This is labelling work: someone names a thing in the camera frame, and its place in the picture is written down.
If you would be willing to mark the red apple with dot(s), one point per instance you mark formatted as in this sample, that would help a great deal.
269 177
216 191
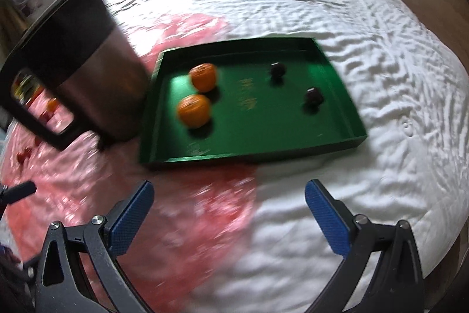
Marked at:
25 154

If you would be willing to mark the green tray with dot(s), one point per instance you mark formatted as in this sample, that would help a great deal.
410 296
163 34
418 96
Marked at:
253 117

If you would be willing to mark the dark plum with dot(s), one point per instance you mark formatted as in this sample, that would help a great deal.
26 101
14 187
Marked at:
314 97
277 71

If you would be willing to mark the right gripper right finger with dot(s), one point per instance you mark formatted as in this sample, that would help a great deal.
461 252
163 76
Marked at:
397 284

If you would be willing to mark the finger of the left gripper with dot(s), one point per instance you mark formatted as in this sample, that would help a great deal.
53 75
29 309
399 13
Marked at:
11 195

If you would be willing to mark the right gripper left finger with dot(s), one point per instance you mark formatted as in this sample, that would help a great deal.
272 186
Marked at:
62 284

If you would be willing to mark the white bed sheet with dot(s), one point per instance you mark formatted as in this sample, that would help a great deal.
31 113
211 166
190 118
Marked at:
236 235

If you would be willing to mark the wrinkled mandarin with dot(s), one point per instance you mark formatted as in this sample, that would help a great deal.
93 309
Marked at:
194 111
203 77

